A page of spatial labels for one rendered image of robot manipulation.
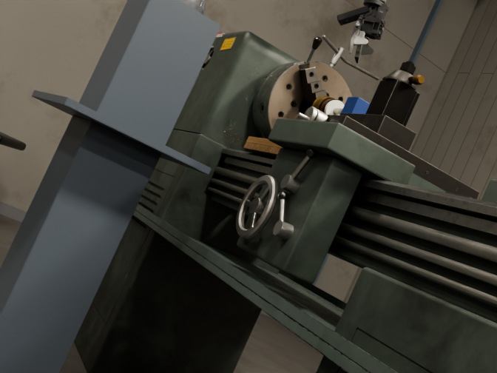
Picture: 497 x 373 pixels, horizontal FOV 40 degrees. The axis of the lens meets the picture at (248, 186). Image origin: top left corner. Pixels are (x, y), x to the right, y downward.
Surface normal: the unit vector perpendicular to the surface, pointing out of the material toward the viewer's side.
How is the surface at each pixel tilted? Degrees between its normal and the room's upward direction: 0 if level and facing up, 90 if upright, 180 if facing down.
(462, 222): 90
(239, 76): 90
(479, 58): 90
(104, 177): 90
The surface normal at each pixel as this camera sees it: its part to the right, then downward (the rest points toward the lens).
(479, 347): -0.83, -0.40
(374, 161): 0.38, 0.12
